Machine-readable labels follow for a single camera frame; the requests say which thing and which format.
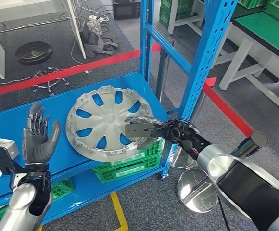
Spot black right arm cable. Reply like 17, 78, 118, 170
218, 196, 230, 231

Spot silver plastic hubcap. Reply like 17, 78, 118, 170
65, 85, 155, 163

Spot black-capped chrome-base stanchion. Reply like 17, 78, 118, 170
177, 131, 269, 214

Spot white frame table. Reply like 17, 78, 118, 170
167, 0, 205, 36

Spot black box appliance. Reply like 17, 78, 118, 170
112, 0, 141, 20

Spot blue metal shelf rack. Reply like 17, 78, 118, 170
0, 0, 239, 231

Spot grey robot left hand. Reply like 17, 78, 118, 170
22, 103, 62, 165

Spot green-topped white workbench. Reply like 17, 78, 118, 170
213, 0, 279, 120

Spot black stool chrome base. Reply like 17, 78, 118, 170
14, 41, 69, 97

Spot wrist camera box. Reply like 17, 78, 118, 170
0, 138, 20, 175
125, 122, 155, 140

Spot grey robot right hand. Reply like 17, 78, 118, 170
124, 116, 169, 151

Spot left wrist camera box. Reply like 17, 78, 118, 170
0, 138, 20, 175

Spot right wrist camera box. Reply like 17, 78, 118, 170
125, 122, 155, 140

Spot grey bag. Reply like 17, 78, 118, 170
80, 20, 120, 59

